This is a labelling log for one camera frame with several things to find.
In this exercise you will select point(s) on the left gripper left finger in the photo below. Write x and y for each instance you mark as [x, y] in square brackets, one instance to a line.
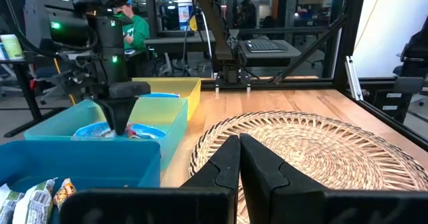
[224, 170]

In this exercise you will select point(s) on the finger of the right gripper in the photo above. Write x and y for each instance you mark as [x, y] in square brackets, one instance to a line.
[108, 112]
[126, 110]

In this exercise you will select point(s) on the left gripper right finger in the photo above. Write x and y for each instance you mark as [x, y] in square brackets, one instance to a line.
[261, 177]

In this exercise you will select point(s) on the red green granola bar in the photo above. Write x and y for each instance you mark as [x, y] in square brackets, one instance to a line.
[129, 131]

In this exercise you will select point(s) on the orange print granola bar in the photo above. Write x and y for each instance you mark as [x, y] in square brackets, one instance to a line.
[64, 192]

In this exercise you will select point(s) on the white green granola bar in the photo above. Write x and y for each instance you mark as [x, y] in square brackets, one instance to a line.
[8, 204]
[35, 200]

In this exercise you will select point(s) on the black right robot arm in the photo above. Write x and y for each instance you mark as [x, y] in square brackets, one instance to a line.
[107, 50]

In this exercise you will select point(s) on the teal plastic bin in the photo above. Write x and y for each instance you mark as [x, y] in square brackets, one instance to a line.
[167, 117]

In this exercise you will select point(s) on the dark blue plastic bin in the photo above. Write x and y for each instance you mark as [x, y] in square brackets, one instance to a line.
[83, 160]

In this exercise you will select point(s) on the yellow plastic bin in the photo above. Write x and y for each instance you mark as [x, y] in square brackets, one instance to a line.
[187, 87]

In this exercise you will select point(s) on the person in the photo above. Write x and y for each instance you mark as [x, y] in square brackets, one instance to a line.
[247, 13]
[137, 30]

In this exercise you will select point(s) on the round woven straw placemat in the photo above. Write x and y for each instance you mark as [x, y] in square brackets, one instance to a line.
[317, 150]

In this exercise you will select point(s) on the dark grey desk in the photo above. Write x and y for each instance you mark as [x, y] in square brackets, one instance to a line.
[187, 45]

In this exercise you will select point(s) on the green white canister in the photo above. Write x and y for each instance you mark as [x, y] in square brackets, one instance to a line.
[11, 47]

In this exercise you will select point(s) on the black keyboard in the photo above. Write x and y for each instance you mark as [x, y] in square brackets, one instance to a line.
[264, 45]

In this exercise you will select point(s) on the black office chair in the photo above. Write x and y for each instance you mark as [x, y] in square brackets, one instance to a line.
[413, 67]

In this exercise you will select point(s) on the black aluminium table frame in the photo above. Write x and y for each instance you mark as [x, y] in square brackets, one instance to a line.
[301, 83]

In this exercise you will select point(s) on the white frame bracket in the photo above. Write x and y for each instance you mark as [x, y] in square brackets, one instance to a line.
[353, 80]

